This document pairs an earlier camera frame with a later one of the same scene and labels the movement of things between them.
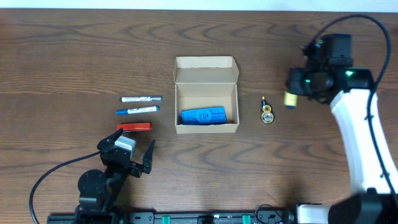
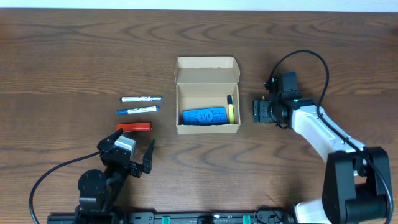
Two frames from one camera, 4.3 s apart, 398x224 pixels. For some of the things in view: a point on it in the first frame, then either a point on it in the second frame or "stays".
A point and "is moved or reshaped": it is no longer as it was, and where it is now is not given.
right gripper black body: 294,82 -> 258,111
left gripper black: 130,163 stays
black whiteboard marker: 138,99 stays
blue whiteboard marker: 137,110 stays
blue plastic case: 204,116 stays
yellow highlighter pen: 290,99 is moved or reshaped
